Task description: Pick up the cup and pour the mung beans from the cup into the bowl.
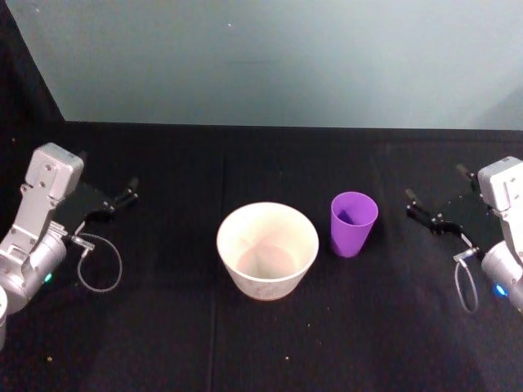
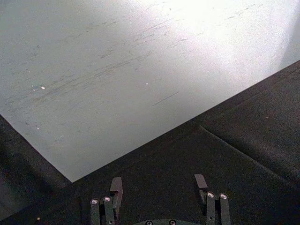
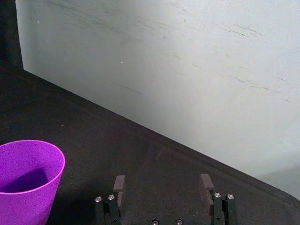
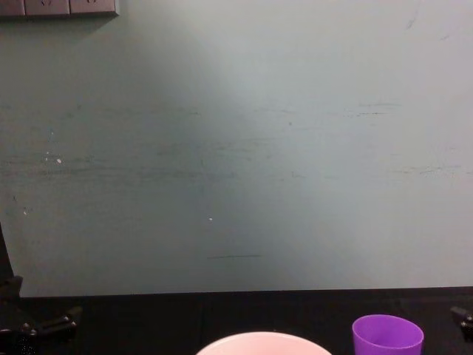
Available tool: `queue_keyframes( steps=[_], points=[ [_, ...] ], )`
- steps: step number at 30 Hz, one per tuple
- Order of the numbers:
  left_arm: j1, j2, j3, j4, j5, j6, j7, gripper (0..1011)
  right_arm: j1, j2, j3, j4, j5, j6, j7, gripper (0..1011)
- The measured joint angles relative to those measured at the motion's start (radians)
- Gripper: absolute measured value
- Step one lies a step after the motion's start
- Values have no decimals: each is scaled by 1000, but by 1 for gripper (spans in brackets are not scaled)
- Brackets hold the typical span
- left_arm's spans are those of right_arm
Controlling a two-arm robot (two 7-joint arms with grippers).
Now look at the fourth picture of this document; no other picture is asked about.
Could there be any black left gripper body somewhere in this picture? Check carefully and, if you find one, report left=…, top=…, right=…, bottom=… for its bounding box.
left=0, top=274, right=38, bottom=355

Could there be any black table cloth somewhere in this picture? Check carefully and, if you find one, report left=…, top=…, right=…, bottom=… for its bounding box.
left=0, top=221, right=473, bottom=355

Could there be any purple plastic cup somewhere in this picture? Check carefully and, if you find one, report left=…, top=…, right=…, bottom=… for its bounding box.
left=351, top=314, right=424, bottom=355

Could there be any grey wall socket panel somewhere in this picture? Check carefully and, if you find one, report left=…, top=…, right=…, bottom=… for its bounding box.
left=0, top=0, right=120, bottom=21

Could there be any white paper bucket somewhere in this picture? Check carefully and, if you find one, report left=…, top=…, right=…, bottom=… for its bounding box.
left=194, top=331, right=334, bottom=355

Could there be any pale wall panel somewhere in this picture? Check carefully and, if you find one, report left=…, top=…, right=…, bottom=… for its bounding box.
left=0, top=0, right=473, bottom=297

